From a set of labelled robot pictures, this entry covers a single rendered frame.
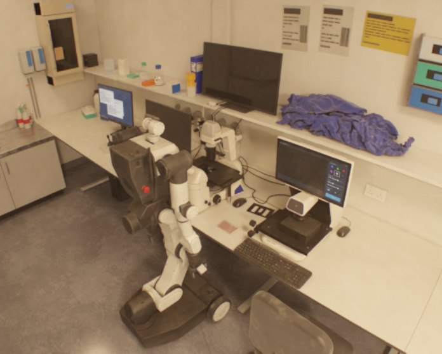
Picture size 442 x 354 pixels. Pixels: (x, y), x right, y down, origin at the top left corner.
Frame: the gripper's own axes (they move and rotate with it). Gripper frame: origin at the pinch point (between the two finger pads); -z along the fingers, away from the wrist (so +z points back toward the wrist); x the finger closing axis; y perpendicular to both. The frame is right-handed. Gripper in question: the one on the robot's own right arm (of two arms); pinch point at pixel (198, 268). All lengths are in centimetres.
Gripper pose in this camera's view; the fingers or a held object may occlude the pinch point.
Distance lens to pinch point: 214.1
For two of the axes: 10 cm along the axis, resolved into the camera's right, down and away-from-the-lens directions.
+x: 7.0, -5.1, 4.9
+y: -7.0, -3.6, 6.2
